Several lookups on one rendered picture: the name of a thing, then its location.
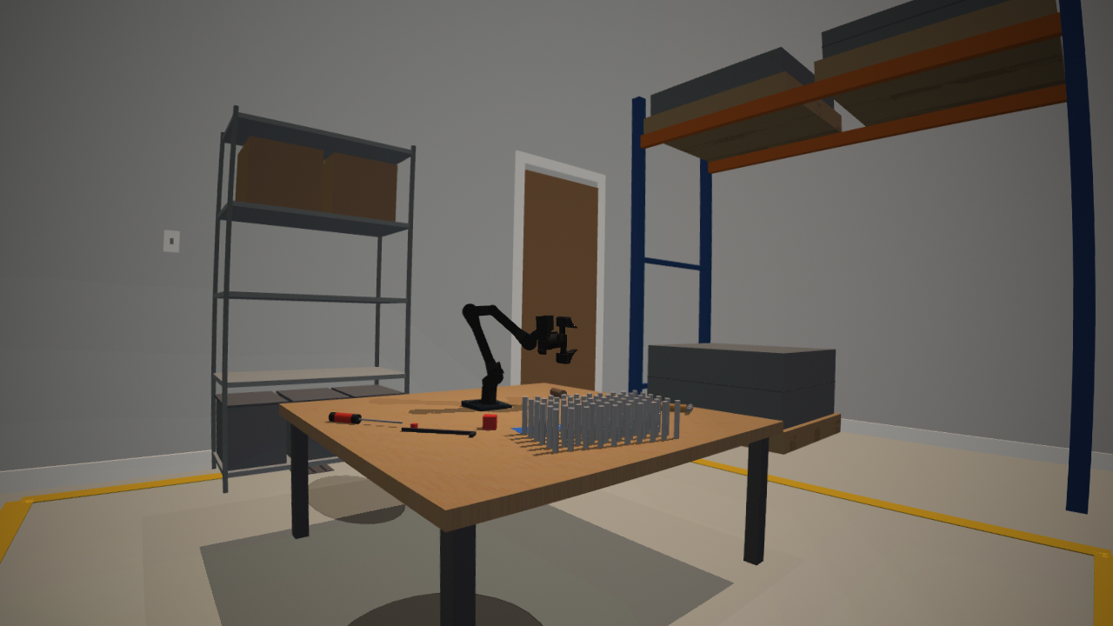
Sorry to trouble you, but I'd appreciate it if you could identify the red-handled screwdriver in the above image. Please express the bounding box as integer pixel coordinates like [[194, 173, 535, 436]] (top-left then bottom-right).
[[329, 412, 403, 423]]

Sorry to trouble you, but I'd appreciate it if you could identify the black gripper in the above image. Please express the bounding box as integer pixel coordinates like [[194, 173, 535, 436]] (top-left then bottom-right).
[[552, 316, 577, 364]]

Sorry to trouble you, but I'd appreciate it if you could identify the blue flat strip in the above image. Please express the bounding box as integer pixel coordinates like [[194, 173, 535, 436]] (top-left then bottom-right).
[[511, 424, 561, 434]]

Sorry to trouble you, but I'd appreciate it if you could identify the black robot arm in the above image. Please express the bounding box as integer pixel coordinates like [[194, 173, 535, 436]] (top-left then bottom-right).
[[462, 303, 558, 404]]

